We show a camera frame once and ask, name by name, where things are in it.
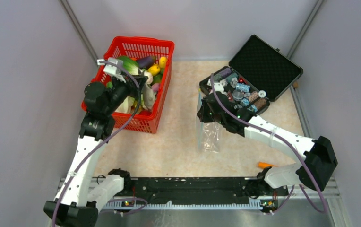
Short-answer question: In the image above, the yellow lemon toy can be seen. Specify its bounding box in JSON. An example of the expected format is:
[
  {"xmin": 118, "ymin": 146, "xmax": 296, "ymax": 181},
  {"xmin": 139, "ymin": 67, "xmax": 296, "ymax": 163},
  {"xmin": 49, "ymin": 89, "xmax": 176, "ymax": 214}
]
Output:
[{"xmin": 147, "ymin": 64, "xmax": 161, "ymax": 76}]

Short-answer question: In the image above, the orange toy carrot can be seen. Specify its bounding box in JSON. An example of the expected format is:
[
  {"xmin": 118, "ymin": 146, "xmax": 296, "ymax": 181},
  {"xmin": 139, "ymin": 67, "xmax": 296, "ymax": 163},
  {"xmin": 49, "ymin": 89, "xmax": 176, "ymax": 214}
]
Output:
[{"xmin": 258, "ymin": 162, "xmax": 277, "ymax": 169}]

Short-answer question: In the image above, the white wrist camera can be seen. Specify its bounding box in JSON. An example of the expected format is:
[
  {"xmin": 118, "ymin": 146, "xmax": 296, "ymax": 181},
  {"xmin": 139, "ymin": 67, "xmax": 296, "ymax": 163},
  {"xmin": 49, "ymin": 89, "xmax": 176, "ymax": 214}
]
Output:
[
  {"xmin": 97, "ymin": 57, "xmax": 126, "ymax": 83},
  {"xmin": 207, "ymin": 82, "xmax": 226, "ymax": 94}
]

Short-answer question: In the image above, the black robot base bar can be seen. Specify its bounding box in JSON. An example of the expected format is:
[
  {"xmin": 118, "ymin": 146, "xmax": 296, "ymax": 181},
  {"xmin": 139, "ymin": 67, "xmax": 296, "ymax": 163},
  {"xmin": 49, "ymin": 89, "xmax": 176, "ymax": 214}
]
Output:
[{"xmin": 118, "ymin": 177, "xmax": 289, "ymax": 205}]

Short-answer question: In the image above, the red plastic basket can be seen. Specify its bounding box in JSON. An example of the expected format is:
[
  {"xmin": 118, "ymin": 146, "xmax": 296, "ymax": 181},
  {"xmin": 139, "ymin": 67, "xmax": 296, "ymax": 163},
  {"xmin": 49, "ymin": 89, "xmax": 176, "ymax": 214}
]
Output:
[{"xmin": 90, "ymin": 36, "xmax": 174, "ymax": 133}]

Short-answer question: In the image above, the purple eggplant toy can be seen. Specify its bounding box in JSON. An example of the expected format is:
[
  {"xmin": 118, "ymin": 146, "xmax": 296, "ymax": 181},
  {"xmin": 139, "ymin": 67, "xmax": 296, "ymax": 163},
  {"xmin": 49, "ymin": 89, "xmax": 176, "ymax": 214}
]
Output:
[{"xmin": 136, "ymin": 55, "xmax": 156, "ymax": 69}]

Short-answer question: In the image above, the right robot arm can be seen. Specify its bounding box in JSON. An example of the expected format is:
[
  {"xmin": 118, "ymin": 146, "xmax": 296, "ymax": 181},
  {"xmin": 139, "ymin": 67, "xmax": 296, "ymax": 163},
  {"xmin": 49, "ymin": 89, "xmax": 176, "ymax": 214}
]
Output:
[{"xmin": 197, "ymin": 92, "xmax": 338, "ymax": 195}]

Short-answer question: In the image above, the green bok choy toy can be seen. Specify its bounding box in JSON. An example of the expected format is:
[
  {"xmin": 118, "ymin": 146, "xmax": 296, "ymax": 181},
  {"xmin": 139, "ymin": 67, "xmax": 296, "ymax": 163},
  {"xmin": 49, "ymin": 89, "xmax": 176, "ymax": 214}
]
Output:
[{"xmin": 117, "ymin": 55, "xmax": 139, "ymax": 76}]

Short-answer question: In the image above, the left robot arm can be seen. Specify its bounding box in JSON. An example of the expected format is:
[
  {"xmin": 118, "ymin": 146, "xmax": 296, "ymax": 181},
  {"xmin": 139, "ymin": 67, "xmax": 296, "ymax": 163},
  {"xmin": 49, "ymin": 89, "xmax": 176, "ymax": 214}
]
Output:
[{"xmin": 43, "ymin": 75, "xmax": 147, "ymax": 227}]

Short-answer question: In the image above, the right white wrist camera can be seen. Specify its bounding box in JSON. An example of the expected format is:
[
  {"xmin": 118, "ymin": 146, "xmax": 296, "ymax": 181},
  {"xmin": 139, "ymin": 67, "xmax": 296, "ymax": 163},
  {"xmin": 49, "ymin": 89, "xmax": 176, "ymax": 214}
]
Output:
[{"xmin": 207, "ymin": 82, "xmax": 226, "ymax": 94}]

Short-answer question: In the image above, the clear zip top bag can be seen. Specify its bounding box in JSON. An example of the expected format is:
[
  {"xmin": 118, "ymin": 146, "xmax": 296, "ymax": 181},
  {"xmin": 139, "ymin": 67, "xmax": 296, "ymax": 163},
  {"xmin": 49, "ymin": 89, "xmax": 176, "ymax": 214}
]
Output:
[{"xmin": 196, "ymin": 89, "xmax": 222, "ymax": 153}]

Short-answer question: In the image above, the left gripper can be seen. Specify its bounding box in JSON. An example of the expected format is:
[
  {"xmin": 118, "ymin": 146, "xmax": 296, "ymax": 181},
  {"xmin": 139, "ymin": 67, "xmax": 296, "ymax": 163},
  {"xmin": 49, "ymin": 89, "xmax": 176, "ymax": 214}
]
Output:
[{"xmin": 103, "ymin": 70, "xmax": 149, "ymax": 115}]

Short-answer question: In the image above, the black poker chip case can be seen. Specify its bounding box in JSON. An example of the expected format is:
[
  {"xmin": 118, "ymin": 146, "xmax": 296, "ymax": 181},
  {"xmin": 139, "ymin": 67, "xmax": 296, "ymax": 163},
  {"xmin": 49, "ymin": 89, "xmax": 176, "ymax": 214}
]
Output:
[{"xmin": 199, "ymin": 35, "xmax": 303, "ymax": 114}]

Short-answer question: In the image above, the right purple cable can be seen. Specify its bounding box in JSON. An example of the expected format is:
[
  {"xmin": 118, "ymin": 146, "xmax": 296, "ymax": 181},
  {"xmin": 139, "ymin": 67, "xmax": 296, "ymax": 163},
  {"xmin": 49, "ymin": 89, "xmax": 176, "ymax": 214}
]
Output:
[{"xmin": 210, "ymin": 73, "xmax": 329, "ymax": 215}]

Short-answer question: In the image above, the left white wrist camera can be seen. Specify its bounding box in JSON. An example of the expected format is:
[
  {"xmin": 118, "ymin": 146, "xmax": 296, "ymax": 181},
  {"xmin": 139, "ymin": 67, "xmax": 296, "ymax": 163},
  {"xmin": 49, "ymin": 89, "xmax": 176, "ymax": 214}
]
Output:
[{"xmin": 97, "ymin": 57, "xmax": 126, "ymax": 83}]

